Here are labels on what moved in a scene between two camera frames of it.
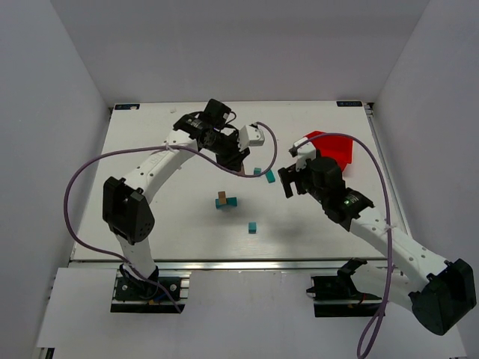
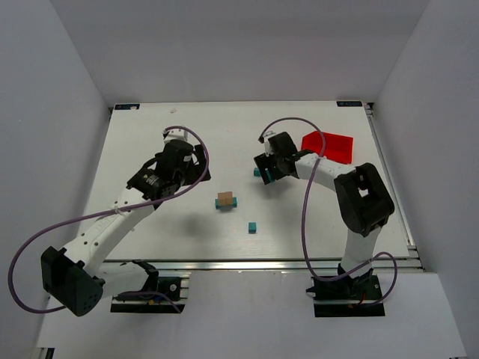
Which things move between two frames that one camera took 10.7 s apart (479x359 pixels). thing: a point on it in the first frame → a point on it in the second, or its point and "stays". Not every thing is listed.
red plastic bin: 337,147 stays
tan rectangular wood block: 221,197 stays
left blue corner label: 127,106 stays
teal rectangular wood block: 270,176 stays
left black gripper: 232,156 → 202,164
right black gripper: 296,179 → 264,168
